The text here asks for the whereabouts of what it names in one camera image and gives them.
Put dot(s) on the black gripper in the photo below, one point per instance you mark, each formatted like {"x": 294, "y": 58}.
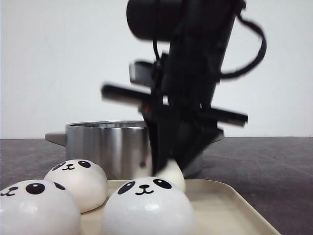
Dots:
{"x": 191, "y": 139}

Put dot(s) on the panda bun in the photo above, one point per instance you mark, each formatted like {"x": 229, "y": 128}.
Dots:
{"x": 86, "y": 181}
{"x": 174, "y": 175}
{"x": 38, "y": 207}
{"x": 148, "y": 206}

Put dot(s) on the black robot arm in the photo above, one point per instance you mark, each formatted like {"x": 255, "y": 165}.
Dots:
{"x": 178, "y": 113}

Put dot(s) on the stainless steel pot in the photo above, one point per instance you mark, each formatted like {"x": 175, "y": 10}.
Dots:
{"x": 121, "y": 148}

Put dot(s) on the cream plastic tray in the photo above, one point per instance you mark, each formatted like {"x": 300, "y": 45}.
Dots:
{"x": 219, "y": 210}

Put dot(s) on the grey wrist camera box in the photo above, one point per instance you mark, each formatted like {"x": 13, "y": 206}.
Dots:
{"x": 143, "y": 73}

